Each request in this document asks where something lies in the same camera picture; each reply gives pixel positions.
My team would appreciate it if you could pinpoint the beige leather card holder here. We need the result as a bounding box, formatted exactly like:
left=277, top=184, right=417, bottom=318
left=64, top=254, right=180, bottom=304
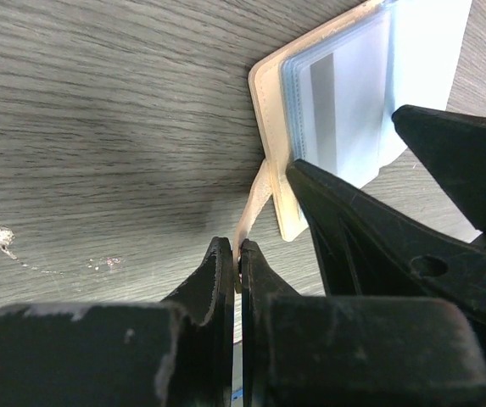
left=232, top=0, right=485, bottom=293

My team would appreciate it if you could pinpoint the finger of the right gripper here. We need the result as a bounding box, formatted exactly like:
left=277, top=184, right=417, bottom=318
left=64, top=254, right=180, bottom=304
left=392, top=105, right=486, bottom=233
left=287, top=160, right=486, bottom=359

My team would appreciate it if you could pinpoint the grey striped credit card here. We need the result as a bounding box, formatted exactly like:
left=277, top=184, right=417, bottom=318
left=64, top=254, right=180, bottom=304
left=305, top=14, right=390, bottom=187

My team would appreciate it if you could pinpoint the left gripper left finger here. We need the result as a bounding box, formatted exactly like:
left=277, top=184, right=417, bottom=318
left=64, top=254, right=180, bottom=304
left=0, top=237, right=234, bottom=406

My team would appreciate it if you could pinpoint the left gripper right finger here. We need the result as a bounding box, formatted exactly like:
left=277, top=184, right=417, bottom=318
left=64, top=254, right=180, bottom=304
left=240, top=240, right=486, bottom=406

